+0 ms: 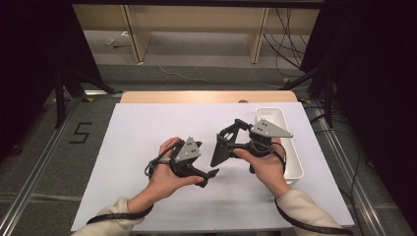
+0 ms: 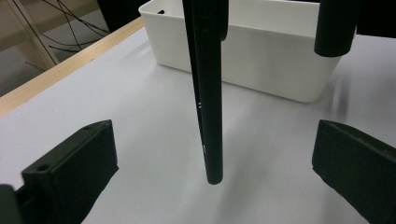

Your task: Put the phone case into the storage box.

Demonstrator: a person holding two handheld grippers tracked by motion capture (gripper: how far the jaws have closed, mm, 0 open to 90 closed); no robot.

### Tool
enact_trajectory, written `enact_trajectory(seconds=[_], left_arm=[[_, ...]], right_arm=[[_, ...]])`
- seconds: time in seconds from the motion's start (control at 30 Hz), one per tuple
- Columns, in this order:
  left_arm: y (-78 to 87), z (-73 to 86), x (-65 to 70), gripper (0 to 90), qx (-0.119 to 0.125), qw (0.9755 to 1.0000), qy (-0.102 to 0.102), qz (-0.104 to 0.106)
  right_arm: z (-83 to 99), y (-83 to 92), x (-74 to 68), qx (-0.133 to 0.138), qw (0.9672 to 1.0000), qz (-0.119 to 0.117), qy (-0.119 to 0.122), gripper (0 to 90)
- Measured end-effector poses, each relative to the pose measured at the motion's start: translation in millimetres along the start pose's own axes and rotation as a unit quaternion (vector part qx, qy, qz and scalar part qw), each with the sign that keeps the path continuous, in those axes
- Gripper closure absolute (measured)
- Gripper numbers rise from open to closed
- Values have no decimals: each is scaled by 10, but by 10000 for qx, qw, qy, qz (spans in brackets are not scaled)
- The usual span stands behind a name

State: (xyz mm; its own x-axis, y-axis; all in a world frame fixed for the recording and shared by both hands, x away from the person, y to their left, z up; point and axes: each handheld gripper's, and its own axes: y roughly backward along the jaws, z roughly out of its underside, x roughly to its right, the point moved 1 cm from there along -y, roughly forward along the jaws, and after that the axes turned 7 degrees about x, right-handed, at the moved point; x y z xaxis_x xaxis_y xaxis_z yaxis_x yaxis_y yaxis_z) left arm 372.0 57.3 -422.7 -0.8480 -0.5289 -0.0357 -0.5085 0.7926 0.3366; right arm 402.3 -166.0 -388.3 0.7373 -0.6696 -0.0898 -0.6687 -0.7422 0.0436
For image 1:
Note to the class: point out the black metal stand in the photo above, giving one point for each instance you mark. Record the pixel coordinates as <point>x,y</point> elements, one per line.
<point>60,98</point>
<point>328,98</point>

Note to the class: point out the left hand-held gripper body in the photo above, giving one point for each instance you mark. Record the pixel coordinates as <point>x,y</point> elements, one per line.
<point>185,152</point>

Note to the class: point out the small white floor scrap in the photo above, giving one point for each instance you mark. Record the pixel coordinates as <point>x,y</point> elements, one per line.
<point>109,41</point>

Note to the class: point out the black curtain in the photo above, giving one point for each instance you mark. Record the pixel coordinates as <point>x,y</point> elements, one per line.
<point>377,82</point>
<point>29,65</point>

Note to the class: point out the white table mat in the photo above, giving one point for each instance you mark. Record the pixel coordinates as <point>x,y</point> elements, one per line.
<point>137,131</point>

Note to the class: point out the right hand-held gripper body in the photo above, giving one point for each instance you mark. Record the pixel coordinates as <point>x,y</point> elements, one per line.
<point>267,129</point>

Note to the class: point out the person's right hand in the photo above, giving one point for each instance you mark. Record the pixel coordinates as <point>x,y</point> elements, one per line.
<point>270,170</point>

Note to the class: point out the person's left hand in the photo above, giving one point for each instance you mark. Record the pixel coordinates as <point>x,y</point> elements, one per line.
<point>164,183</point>

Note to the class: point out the round table grommet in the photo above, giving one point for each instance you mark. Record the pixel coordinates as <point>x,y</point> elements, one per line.
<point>243,101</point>

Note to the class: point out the aluminium floor rail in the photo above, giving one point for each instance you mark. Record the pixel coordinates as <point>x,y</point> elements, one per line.
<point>354,183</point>
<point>36,170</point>

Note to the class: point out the white plastic bin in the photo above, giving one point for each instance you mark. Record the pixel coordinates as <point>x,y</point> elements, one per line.
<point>293,157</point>

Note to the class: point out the light wooden shelf unit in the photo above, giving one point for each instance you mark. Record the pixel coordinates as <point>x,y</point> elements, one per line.
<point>196,18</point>

